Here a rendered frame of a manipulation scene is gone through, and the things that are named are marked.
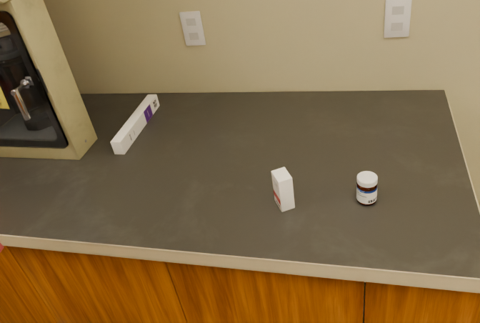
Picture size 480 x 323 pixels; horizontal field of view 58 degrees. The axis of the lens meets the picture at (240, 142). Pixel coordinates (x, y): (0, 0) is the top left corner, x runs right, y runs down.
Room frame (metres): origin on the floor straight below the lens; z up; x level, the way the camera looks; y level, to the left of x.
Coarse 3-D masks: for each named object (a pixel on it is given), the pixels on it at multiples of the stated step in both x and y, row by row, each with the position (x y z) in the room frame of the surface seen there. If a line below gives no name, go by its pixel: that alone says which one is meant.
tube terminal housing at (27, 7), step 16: (16, 0) 1.10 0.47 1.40; (32, 0) 1.14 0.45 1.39; (16, 16) 1.08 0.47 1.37; (32, 16) 1.12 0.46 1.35; (48, 16) 1.17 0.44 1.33; (32, 32) 1.10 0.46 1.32; (48, 32) 1.15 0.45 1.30; (32, 48) 1.08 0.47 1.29; (48, 48) 1.13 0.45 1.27; (48, 64) 1.11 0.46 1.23; (64, 64) 1.16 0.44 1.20; (48, 80) 1.09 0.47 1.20; (64, 80) 1.14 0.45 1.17; (64, 96) 1.12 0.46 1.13; (80, 96) 1.18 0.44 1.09; (64, 112) 1.09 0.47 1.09; (80, 112) 1.15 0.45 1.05; (64, 128) 1.08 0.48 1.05; (80, 128) 1.13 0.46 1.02; (80, 144) 1.10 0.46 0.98
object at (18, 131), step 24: (0, 24) 1.08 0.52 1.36; (0, 48) 1.09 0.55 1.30; (24, 48) 1.07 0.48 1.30; (0, 72) 1.10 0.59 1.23; (24, 72) 1.08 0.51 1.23; (24, 96) 1.09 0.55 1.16; (0, 120) 1.13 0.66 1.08; (24, 120) 1.10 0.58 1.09; (48, 120) 1.07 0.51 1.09; (0, 144) 1.14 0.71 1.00; (24, 144) 1.11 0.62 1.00; (48, 144) 1.09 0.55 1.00
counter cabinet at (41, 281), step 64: (0, 256) 0.86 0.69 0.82; (64, 256) 0.80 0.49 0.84; (0, 320) 0.92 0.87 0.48; (64, 320) 0.84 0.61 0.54; (128, 320) 0.76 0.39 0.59; (192, 320) 0.70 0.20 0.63; (256, 320) 0.64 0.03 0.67; (320, 320) 0.59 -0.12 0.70; (384, 320) 0.55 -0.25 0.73; (448, 320) 0.51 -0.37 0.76
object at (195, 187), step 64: (192, 128) 1.15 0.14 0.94; (256, 128) 1.09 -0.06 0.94; (320, 128) 1.03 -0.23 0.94; (384, 128) 0.98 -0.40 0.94; (448, 128) 0.93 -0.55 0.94; (0, 192) 0.98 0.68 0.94; (64, 192) 0.93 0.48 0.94; (128, 192) 0.89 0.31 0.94; (192, 192) 0.84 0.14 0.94; (256, 192) 0.80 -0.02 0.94; (320, 192) 0.77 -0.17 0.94; (384, 192) 0.73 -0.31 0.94; (448, 192) 0.70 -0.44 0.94; (128, 256) 0.70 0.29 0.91; (192, 256) 0.65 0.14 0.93; (256, 256) 0.61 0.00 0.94; (320, 256) 0.58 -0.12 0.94; (384, 256) 0.55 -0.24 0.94; (448, 256) 0.53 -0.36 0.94
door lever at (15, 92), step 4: (24, 80) 1.08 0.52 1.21; (24, 84) 1.07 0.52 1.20; (28, 84) 1.07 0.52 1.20; (16, 88) 1.04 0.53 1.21; (20, 88) 1.05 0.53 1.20; (28, 88) 1.08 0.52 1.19; (12, 92) 1.03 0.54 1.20; (16, 92) 1.03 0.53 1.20; (16, 96) 1.03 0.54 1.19; (20, 96) 1.04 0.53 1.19; (16, 100) 1.03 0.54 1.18; (20, 100) 1.03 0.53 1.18; (20, 104) 1.03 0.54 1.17; (24, 104) 1.04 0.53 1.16; (20, 108) 1.03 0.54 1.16; (24, 108) 1.03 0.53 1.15; (24, 112) 1.03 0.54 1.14; (28, 112) 1.04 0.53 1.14; (24, 116) 1.03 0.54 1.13; (28, 116) 1.03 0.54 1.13
